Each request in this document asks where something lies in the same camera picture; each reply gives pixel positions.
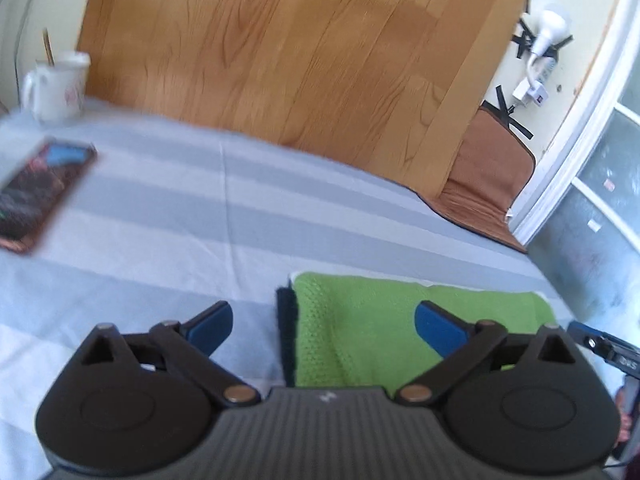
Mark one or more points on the wooden stick in mug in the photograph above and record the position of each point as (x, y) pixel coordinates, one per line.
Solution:
(47, 47)

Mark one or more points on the smartphone in brown case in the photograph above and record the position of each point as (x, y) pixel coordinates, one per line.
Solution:
(37, 192)

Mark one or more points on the black tape cross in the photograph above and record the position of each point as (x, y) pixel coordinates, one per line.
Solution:
(510, 115)
(527, 40)

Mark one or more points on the brown seat cushion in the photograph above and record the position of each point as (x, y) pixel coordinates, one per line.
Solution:
(487, 180)

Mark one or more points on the frosted glass door panel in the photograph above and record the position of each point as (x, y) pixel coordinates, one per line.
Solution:
(595, 240)

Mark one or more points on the white mug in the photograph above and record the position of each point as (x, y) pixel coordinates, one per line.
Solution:
(57, 87)

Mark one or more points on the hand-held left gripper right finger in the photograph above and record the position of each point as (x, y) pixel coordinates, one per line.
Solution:
(436, 331)

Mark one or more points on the grey striped bedsheet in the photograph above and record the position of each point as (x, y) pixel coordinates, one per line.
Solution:
(175, 210)

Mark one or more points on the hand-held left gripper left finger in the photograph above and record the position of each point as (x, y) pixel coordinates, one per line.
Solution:
(216, 327)

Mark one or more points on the person's right hand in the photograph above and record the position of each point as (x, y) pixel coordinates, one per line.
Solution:
(624, 410)

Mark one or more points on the white door frame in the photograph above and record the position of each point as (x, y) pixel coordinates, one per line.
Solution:
(575, 125)

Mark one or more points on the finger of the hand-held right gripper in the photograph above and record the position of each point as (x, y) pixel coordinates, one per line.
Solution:
(607, 347)

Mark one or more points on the wooden headboard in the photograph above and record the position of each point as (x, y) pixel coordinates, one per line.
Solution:
(300, 50)

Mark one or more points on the navy white green knitted sweater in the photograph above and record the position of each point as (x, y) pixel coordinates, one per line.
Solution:
(370, 320)

